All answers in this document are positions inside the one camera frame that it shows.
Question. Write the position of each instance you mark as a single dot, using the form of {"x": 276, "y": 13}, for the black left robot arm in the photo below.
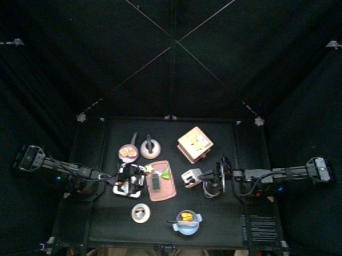
{"x": 49, "y": 163}

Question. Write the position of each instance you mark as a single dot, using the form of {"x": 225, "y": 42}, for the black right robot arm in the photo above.
{"x": 289, "y": 173}

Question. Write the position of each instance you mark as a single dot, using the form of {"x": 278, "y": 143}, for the grey frame corner clamp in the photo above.
{"x": 333, "y": 44}
{"x": 170, "y": 117}
{"x": 81, "y": 117}
{"x": 260, "y": 121}
{"x": 18, "y": 42}

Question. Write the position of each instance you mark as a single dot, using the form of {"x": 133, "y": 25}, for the white text label sticker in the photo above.
{"x": 262, "y": 228}

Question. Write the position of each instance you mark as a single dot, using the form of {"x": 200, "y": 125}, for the pink toy frying pan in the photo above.
{"x": 129, "y": 158}

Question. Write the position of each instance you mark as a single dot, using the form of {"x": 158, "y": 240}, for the blue-grey bowl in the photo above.
{"x": 188, "y": 230}

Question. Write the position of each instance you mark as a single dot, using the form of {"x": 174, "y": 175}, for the green toy carton box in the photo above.
{"x": 155, "y": 182}

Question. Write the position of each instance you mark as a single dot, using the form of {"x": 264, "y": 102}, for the pink rectangular tray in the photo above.
{"x": 166, "y": 194}

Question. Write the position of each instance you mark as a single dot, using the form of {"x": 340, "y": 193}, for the toy egg half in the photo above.
{"x": 126, "y": 152}
{"x": 133, "y": 152}

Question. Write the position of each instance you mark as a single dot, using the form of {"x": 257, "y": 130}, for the white saucer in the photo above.
{"x": 134, "y": 213}

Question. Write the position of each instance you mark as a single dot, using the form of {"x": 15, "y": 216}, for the green toy lime wedge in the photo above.
{"x": 166, "y": 173}

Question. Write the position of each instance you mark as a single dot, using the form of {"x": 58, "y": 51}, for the white toy toaster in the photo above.
{"x": 190, "y": 177}

